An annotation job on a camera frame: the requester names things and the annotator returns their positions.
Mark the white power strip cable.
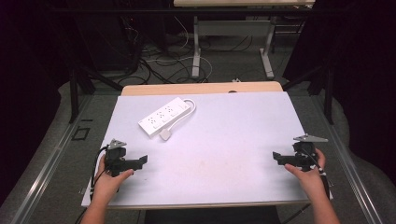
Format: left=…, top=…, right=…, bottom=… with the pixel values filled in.
left=163, top=98, right=197, bottom=134

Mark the white table mat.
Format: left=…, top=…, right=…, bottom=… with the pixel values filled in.
left=80, top=91, right=333, bottom=209

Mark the white plug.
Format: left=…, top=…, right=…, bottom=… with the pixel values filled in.
left=159, top=128, right=173, bottom=142

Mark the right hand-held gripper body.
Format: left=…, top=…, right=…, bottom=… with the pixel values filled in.
left=291, top=133, right=330, bottom=173

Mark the white power strip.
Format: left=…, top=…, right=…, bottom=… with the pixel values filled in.
left=137, top=96, right=191, bottom=139

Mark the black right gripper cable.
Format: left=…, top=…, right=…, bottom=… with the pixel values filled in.
left=299, top=147, right=332, bottom=201

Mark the white-legged background desk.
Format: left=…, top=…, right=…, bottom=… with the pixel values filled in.
left=173, top=0, right=317, bottom=80

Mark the dark curtain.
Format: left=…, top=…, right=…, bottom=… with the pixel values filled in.
left=0, top=0, right=78, bottom=206
left=282, top=0, right=396, bottom=188

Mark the grey metal floor rail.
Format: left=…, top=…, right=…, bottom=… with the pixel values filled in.
left=8, top=94, right=95, bottom=224
left=310, top=92, right=385, bottom=224

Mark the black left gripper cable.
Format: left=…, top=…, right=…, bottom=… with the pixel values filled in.
left=89, top=145, right=109, bottom=201

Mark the black floor cable bundle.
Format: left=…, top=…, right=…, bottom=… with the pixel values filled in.
left=117, top=17, right=194, bottom=86

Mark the person's left hand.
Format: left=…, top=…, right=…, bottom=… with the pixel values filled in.
left=92, top=155, right=135, bottom=205

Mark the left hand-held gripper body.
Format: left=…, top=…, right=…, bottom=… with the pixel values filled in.
left=104, top=138, right=132, bottom=178

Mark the black cable under desk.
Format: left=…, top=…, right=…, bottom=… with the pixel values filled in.
left=198, top=34, right=254, bottom=53

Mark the wooden table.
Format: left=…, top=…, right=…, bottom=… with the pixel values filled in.
left=81, top=80, right=312, bottom=211

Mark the black metal stand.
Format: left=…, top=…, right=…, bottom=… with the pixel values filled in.
left=68, top=65, right=124, bottom=124
left=281, top=63, right=336, bottom=126

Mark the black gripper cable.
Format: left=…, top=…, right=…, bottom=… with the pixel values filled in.
left=299, top=147, right=332, bottom=201
left=89, top=145, right=109, bottom=201

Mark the white floor cable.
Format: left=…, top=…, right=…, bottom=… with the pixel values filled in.
left=145, top=55, right=214, bottom=83

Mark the person's right hand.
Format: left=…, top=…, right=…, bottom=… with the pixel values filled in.
left=284, top=147, right=329, bottom=205

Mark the black horizontal bar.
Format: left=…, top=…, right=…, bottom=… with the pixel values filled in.
left=50, top=7, right=347, bottom=15

